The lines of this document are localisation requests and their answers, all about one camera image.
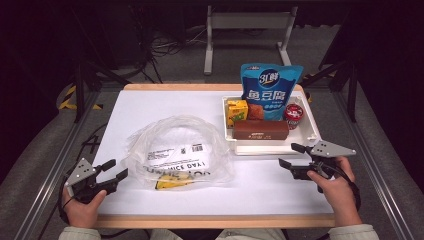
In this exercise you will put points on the yellow drink carton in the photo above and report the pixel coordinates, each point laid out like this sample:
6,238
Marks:
237,112

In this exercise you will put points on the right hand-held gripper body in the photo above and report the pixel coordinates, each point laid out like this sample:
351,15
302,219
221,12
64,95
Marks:
328,150

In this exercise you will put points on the black metal stand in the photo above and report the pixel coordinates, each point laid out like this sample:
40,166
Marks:
79,86
351,83

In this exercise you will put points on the brown rectangular box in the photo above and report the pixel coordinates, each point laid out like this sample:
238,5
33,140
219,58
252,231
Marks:
260,130

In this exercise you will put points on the person's left hand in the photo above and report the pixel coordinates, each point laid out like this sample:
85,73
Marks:
83,213

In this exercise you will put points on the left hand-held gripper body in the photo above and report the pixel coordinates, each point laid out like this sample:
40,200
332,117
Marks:
81,176

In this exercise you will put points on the person's right hand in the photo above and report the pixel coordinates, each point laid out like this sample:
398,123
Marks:
338,193

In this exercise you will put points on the white plastic bin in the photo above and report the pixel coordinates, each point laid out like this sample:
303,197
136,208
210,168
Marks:
306,136

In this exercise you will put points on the clear plastic smiley bag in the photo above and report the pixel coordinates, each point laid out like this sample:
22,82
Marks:
200,140

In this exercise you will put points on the red-lidded cup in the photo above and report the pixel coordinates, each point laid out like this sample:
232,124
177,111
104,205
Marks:
294,113

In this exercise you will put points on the blue snack pouch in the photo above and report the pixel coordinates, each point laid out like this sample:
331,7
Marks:
266,86

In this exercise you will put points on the yellow black hazard tape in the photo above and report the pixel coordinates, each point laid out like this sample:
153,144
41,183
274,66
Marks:
68,98

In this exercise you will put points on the aluminium floor rail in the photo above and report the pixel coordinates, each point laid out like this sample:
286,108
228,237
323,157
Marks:
43,190
383,166

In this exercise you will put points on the white metal table frame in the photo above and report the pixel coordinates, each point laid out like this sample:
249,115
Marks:
250,20

